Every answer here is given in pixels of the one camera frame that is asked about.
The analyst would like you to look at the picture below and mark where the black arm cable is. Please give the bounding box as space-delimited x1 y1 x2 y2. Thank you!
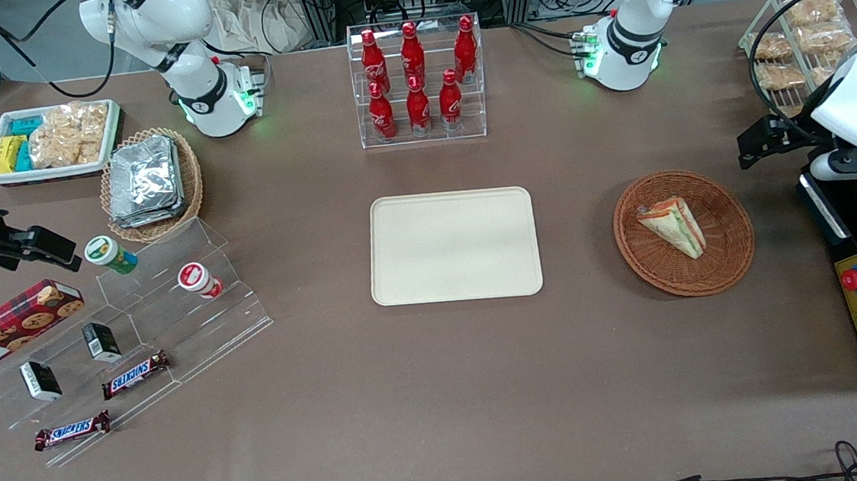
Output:
0 0 120 105
743 0 857 147

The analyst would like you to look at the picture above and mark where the clear acrylic bottle rack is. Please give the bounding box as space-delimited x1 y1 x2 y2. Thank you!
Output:
345 13 490 150

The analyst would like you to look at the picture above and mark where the clear acrylic step riser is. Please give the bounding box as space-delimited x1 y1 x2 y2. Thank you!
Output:
0 272 186 472
91 211 280 393

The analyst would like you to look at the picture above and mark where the red lidded cup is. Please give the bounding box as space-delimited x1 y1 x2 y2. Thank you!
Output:
176 261 224 301

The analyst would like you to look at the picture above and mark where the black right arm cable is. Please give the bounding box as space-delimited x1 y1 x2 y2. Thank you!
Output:
0 0 120 105

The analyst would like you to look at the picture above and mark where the clear bag of crackers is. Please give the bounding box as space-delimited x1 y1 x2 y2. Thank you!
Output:
26 100 114 170

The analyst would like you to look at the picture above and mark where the triangle sandwich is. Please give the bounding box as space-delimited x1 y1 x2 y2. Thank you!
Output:
635 194 708 265

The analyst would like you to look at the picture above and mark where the brown round wicker basket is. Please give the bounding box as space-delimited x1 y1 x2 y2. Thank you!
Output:
609 163 760 303

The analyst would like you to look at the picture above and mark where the brown Snickers bar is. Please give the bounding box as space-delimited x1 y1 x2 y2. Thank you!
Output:
32 409 114 453
99 350 174 401

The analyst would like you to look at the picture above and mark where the green lidded cup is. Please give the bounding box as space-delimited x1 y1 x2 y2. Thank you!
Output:
83 233 140 278

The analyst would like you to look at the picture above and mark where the white rectangular snack tray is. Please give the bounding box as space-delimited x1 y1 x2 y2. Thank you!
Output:
0 98 127 187

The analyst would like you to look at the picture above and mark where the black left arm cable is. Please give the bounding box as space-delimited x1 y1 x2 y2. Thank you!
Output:
743 0 857 147

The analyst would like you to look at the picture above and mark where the beige plastic tray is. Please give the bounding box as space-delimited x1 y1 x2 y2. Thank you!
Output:
364 184 545 308

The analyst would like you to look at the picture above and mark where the light wicker basket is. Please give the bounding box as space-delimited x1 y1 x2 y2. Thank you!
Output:
95 124 208 246

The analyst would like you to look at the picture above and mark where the small black box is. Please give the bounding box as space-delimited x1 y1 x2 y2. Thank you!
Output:
82 320 123 365
19 359 64 404

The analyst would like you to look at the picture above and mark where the yellow snack packet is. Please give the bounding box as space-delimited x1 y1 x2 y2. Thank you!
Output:
0 134 30 174

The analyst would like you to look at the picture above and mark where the red tartan cookie box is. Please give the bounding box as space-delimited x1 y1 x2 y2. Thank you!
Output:
0 276 91 376

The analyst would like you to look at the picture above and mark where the beige crumpled cloth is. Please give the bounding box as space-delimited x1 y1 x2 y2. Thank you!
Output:
207 0 309 59

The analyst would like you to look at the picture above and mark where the red cola bottle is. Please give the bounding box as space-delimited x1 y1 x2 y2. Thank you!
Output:
398 21 428 83
404 75 433 137
368 82 398 143
451 15 480 85
359 28 391 93
437 69 465 132

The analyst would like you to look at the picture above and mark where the white wire rack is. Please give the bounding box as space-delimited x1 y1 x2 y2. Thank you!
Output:
735 0 857 124

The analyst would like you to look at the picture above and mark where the silver foil pack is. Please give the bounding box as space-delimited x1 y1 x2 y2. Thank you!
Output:
104 133 188 229

